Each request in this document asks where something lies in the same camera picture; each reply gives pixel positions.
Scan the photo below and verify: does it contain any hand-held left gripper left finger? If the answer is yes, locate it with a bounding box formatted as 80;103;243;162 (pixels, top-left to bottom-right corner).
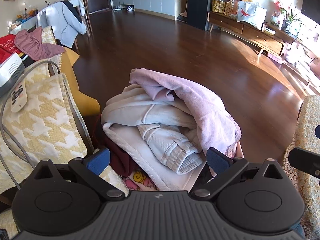
34;148;126;202

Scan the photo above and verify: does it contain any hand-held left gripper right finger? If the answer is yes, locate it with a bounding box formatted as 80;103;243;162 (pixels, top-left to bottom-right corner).
191;147;285;202

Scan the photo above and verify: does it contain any lilac long-sleeve garment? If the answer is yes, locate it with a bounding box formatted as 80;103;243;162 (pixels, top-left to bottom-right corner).
129;68;244;160

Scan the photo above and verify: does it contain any dark red cloth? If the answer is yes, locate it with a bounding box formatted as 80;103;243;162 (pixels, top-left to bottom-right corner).
95;125;137;178

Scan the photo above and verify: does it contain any yellow lace tablecloth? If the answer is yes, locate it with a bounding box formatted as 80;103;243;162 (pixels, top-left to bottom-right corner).
282;95;320;240

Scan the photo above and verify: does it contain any white fleece garment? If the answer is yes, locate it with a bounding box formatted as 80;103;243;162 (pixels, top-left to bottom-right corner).
102;122;198;192

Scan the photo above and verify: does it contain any cartoon printed cloth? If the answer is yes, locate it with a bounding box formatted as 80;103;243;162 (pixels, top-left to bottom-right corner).
122;170;158;191

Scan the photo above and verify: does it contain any light blue sweatshirt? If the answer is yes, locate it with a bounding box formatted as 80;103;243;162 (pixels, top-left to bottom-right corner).
101;84;204;175

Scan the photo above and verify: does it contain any mustard yellow sofa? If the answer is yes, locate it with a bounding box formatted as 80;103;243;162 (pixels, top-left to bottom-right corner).
60;47;100;117

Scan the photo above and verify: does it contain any yellow houndstooth sofa cover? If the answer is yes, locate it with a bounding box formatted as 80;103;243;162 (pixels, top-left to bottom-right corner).
0;26;129;240

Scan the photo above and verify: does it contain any lilac swan ornament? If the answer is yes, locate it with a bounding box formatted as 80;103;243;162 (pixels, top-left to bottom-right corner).
285;42;304;64

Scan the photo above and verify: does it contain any pink flat box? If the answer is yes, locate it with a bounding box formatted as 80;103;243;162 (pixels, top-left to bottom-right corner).
267;52;284;64

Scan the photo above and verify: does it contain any white remote control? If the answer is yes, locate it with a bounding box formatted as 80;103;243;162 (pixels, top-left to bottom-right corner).
10;81;27;112

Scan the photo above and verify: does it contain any patterned vase with flowers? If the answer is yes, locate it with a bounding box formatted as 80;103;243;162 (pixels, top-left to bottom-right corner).
272;0;304;34

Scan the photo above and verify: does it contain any wooden media cabinet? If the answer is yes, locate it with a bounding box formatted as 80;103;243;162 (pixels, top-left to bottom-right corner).
208;11;320;60

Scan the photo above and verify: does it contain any white grey device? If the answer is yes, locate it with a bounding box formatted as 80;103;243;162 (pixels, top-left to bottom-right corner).
0;54;25;97

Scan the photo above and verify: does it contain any mauve garment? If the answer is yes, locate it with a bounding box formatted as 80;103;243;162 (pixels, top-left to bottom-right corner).
14;26;67;61

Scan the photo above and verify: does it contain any white shopping bag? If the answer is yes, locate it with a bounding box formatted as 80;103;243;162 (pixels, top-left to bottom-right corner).
237;0;267;32

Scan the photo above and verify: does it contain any black television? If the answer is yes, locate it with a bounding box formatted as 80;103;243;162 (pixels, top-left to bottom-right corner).
301;0;320;25

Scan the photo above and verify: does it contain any light blue jacket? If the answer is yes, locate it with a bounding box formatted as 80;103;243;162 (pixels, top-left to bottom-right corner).
37;0;87;48

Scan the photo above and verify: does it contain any clear bag of snacks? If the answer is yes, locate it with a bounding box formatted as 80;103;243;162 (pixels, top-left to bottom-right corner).
224;0;240;15

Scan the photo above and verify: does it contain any snack jar with pink lid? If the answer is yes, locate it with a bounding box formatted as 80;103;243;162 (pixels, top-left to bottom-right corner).
211;0;227;14

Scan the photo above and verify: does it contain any wooden chair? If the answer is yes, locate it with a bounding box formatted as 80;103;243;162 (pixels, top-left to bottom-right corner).
81;0;93;37

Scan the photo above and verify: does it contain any black refrigerator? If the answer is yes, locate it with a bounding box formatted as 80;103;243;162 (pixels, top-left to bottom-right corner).
187;0;223;30

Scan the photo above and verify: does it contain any pile of colourful packets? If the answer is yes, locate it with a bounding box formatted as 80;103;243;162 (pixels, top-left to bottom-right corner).
9;5;38;34

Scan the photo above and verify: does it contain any grey cable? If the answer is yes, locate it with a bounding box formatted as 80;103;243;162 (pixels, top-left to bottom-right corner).
0;61;61;190

